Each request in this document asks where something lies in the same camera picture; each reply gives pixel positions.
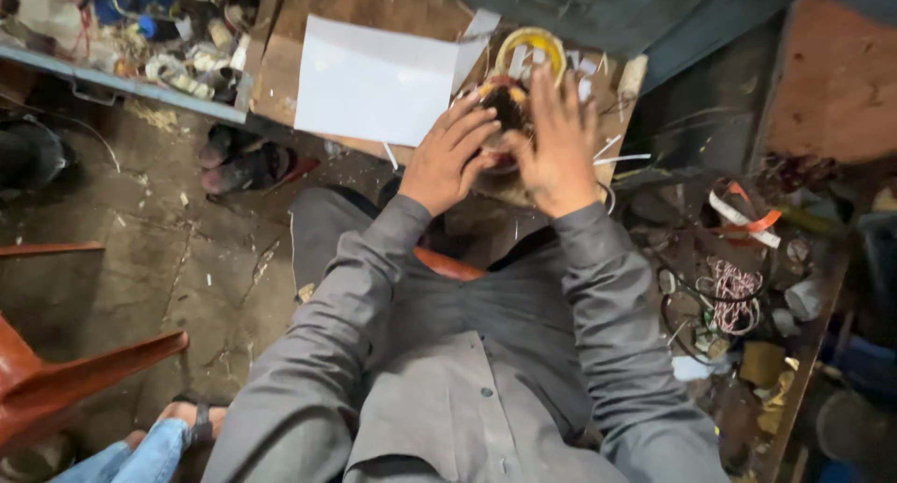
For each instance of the black sandal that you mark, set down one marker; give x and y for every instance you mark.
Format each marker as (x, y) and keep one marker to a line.
(203, 420)

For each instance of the person's right hand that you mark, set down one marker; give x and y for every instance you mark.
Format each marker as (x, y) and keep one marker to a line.
(557, 147)

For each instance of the orange and white tape strip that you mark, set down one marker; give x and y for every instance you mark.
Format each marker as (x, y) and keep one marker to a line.
(744, 217)

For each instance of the person's grey clothing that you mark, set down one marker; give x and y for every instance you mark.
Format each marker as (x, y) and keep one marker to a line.
(455, 371)

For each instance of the motor stator with copper winding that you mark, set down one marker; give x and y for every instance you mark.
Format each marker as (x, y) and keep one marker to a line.
(506, 118)

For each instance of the wooden work board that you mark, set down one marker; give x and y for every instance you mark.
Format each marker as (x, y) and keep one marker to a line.
(350, 6)

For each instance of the white paper strip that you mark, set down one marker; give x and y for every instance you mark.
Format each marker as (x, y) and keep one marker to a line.
(620, 159)

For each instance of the dark sandals pair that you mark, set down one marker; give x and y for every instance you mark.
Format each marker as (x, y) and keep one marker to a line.
(242, 162)

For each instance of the cluttered blue metal tray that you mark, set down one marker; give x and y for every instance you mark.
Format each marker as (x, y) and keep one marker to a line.
(133, 34)

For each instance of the person's left hand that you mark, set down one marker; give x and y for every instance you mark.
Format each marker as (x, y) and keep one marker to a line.
(440, 168)

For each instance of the orange stool seat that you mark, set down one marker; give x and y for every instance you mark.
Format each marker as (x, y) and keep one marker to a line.
(448, 264)

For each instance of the orange plastic chair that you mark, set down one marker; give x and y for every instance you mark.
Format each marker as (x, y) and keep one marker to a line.
(49, 378)

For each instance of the white paper sheet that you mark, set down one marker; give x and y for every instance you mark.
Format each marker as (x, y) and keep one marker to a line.
(375, 83)

